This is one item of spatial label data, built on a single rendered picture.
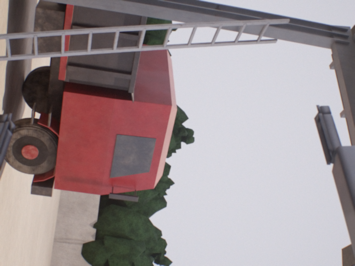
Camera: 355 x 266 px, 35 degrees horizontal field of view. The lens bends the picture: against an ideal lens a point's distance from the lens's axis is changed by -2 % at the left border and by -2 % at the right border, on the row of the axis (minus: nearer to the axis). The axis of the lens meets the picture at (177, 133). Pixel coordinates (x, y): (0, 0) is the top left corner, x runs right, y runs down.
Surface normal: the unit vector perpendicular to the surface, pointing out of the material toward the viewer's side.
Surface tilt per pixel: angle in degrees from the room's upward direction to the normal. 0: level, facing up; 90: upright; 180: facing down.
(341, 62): 90
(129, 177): 86
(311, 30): 90
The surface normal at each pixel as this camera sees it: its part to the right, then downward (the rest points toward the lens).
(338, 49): 0.19, -0.42
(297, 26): -0.06, 0.90
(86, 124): 0.05, 0.52
